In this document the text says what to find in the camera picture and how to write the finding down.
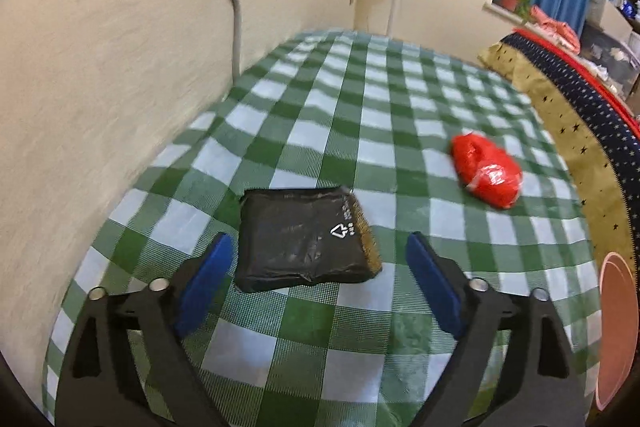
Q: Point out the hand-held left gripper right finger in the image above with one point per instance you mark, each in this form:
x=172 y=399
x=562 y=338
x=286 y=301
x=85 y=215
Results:
x=435 y=287

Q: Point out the white box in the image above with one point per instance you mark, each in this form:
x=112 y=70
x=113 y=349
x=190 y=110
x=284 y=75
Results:
x=602 y=9

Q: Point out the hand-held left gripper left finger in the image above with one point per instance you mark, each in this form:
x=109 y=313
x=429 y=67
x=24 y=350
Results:
x=205 y=277

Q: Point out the green checked tablecloth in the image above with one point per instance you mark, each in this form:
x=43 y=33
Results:
x=350 y=107

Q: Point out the pink cloth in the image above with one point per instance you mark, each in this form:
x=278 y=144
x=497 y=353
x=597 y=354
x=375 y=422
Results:
x=555 y=29

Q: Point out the small red plastic bag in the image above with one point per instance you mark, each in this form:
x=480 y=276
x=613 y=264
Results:
x=487 y=172

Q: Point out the pink plastic basin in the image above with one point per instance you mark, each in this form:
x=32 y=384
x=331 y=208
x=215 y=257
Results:
x=612 y=332

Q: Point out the black packet with brown pattern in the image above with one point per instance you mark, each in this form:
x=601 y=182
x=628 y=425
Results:
x=300 y=242

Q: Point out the clear plastic storage bin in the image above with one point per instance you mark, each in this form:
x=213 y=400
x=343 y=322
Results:
x=610 y=52

